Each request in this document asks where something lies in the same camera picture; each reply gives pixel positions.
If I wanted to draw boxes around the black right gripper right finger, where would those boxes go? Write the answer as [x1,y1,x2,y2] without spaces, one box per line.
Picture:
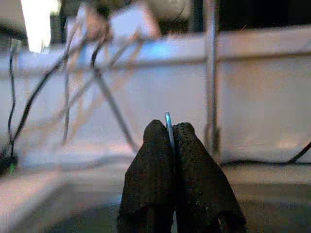
[172,122,249,233]

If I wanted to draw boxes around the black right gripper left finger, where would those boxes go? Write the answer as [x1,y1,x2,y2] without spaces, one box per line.
[116,119,177,233]

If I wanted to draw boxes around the silver metal fork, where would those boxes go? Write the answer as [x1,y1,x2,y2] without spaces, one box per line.
[164,111,176,158]

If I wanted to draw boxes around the chrome faucet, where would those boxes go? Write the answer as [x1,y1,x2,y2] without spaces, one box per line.
[203,0,221,156]

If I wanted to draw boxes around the black power adapter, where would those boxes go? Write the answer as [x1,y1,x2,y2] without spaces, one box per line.
[0,143,20,174]

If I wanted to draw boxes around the white box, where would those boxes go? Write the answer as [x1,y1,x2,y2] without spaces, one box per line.
[109,4,158,37]

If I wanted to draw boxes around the black computer case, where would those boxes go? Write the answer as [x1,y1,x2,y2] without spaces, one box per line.
[218,0,311,31]

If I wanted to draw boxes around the thick black adapter cable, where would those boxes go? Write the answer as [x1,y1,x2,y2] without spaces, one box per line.
[7,36,98,151]

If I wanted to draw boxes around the thin black cable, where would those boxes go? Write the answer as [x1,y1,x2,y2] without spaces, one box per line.
[6,48,17,151]

